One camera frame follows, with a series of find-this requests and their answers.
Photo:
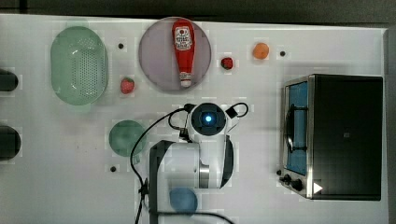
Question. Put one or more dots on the light red plush strawberry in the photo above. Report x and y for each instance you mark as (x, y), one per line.
(127, 85)

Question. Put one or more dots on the dark red plush strawberry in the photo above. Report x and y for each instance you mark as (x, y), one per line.
(226, 63)

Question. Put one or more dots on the silver toaster oven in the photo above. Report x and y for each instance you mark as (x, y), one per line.
(332, 137)

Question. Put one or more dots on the grey round plate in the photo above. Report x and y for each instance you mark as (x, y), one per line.
(158, 60)

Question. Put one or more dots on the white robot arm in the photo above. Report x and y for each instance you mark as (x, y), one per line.
(203, 159)

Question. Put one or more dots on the blue cup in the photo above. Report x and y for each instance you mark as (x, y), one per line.
(183, 200)

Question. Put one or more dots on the green mug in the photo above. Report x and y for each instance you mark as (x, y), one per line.
(124, 135)

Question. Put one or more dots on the green perforated colander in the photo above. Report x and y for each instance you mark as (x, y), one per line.
(79, 66)

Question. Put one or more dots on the small black pot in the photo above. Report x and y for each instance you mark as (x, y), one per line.
(8, 81)

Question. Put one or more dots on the large black pot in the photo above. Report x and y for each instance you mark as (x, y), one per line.
(10, 143)

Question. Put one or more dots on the orange plush fruit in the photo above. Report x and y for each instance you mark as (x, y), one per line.
(261, 51)

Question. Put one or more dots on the red plush ketchup bottle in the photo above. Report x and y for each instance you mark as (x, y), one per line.
(184, 46)

